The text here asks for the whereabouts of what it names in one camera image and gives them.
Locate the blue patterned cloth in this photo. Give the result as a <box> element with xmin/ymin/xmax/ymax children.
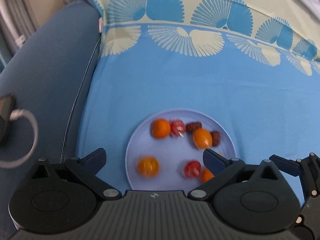
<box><xmin>76</xmin><ymin>0</ymin><xmax>319</xmax><ymax>191</ymax></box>

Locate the dark red date left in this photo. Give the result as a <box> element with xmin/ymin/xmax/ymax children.
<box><xmin>185</xmin><ymin>121</ymin><xmax>202</xmax><ymax>134</ymax></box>

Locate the dark red date right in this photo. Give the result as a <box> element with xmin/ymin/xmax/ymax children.
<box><xmin>210</xmin><ymin>131</ymin><xmax>221</xmax><ymax>147</ymax></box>

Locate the light blue round plate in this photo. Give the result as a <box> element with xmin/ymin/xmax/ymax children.
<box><xmin>125</xmin><ymin>109</ymin><xmax>237</xmax><ymax>193</ymax></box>

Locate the bare orange on plate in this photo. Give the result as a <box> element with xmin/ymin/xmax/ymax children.
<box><xmin>200</xmin><ymin>168</ymin><xmax>214</xmax><ymax>184</ymax></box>

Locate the wrapped orange on plate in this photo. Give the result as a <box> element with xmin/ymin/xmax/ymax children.
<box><xmin>136</xmin><ymin>156</ymin><xmax>160</xmax><ymax>178</ymax></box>

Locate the white charging cable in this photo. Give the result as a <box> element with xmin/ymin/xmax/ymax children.
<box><xmin>0</xmin><ymin>108</ymin><xmax>39</xmax><ymax>169</ymax></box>

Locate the small red fruit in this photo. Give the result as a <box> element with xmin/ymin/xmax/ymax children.
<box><xmin>183</xmin><ymin>160</ymin><xmax>201</xmax><ymax>179</ymax></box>

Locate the small orange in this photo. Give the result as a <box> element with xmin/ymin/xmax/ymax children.
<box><xmin>151</xmin><ymin>118</ymin><xmax>171</xmax><ymax>139</ymax></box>

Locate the blue sofa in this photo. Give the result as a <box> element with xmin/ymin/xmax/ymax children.
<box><xmin>1</xmin><ymin>0</ymin><xmax>101</xmax><ymax>239</ymax></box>

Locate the black smartphone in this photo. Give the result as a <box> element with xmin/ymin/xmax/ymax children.
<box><xmin>0</xmin><ymin>95</ymin><xmax>16</xmax><ymax>140</ymax></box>

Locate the dark red date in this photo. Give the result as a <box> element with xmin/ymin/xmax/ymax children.
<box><xmin>185</xmin><ymin>121</ymin><xmax>202</xmax><ymax>134</ymax></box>
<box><xmin>210</xmin><ymin>131</ymin><xmax>221</xmax><ymax>147</ymax></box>

